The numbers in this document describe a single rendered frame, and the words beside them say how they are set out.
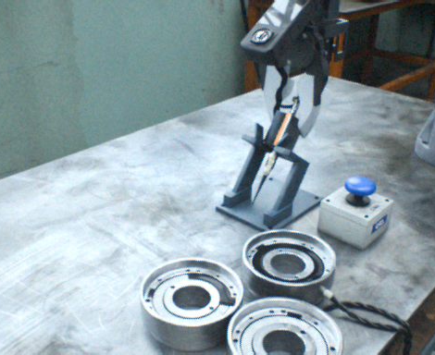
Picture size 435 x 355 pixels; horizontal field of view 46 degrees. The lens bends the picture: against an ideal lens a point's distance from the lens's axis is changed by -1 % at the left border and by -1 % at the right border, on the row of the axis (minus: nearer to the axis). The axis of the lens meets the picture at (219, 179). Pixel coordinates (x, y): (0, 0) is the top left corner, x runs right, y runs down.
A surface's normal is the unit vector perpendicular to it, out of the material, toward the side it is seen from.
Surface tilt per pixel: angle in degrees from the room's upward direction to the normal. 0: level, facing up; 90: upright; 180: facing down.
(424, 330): 0
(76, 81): 90
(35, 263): 0
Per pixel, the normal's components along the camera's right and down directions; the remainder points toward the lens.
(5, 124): 0.74, 0.33
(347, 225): -0.68, 0.33
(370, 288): 0.02, -0.88
